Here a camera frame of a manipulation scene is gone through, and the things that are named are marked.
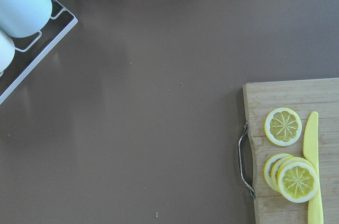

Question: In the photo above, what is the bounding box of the white wire cup rack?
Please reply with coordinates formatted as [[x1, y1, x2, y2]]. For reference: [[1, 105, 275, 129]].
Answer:
[[1, 0, 78, 102]]

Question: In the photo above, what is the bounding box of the middle stacked lemon slice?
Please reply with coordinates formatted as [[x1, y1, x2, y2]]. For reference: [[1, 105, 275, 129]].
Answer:
[[271, 157, 304, 192]]

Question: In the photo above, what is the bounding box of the back stacked lemon slice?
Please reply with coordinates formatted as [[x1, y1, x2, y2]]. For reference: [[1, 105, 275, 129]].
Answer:
[[263, 153, 292, 191]]

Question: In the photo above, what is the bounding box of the stacked lemon slice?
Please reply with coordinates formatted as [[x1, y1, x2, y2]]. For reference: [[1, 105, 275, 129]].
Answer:
[[263, 153, 292, 191], [271, 157, 304, 192], [276, 160, 319, 203]]

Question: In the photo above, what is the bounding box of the cream white cup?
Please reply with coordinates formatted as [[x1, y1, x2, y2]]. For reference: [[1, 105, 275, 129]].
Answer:
[[0, 30, 15, 72]]

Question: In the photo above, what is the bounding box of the yellow plastic knife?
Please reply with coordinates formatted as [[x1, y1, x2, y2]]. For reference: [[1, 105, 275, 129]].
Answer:
[[303, 111, 324, 224]]

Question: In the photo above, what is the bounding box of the front stacked lemon slice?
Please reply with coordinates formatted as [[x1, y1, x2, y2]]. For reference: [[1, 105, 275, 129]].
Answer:
[[276, 160, 319, 203]]

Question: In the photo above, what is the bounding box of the light blue cup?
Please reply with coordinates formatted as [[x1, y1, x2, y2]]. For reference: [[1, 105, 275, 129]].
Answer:
[[1, 0, 52, 38]]

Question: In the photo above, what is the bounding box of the wooden cutting board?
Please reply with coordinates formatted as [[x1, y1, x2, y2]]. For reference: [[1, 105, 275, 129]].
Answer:
[[243, 78, 338, 223]]

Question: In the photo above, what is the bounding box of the single lemon slice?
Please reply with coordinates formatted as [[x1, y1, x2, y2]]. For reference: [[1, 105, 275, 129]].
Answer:
[[264, 107, 302, 147]]

